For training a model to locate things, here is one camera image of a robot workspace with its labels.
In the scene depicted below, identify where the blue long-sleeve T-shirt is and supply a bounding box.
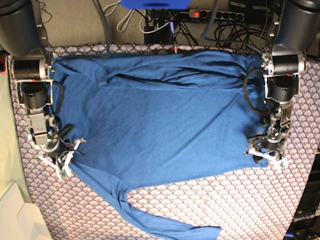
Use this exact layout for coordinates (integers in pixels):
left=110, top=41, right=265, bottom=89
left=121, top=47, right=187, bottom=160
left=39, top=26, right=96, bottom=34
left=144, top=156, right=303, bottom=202
left=52, top=51, right=264, bottom=240

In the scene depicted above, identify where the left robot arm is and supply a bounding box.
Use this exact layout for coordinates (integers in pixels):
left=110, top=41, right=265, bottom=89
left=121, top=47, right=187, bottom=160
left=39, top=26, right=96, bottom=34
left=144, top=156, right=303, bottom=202
left=242, top=0, right=320, bottom=168

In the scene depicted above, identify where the black OpenArm case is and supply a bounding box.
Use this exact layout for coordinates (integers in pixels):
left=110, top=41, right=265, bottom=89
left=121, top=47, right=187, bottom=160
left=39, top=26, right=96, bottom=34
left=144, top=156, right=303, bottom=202
left=284, top=153, right=320, bottom=240

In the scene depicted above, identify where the white power strip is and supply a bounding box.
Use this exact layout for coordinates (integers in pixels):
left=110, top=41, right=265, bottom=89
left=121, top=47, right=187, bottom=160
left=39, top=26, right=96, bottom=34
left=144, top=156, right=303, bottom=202
left=187, top=8, right=245, bottom=21

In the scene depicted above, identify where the blue centre clamp handle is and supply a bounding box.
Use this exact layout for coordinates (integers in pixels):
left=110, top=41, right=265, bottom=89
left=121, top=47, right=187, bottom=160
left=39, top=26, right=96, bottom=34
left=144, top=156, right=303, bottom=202
left=169, top=21, right=175, bottom=44

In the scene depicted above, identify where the red table clamp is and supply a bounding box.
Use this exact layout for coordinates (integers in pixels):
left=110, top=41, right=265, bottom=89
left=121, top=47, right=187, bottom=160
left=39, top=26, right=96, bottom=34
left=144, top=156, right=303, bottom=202
left=170, top=45, right=179, bottom=54

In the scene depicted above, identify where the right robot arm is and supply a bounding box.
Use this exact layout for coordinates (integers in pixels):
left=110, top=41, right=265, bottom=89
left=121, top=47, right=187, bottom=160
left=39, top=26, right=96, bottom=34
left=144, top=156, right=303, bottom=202
left=0, top=0, right=81, bottom=173

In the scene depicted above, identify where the white plastic bin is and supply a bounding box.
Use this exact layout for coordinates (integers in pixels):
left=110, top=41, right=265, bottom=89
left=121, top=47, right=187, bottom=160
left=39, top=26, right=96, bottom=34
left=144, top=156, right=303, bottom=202
left=0, top=181, right=52, bottom=240

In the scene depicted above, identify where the blue box at top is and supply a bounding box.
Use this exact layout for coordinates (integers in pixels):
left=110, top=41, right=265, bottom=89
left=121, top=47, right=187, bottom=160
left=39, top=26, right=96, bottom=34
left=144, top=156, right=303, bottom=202
left=121, top=0, right=190, bottom=10

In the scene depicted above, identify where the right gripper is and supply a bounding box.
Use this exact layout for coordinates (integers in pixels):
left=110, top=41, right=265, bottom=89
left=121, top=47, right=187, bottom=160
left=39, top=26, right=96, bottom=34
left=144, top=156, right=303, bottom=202
left=48, top=143, right=78, bottom=169

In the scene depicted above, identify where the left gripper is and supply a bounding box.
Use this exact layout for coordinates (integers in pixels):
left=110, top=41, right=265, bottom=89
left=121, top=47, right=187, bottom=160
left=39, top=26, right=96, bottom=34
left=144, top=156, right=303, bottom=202
left=249, top=136, right=284, bottom=164

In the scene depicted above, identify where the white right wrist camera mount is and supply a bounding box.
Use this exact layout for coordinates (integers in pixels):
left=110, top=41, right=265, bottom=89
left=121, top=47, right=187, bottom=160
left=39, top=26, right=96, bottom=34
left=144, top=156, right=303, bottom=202
left=37, top=138, right=86, bottom=180

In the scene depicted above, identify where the patterned fan-print tablecloth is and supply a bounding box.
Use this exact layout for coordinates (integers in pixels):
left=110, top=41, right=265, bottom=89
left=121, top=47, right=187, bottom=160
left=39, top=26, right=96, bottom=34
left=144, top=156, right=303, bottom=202
left=6, top=43, right=320, bottom=240

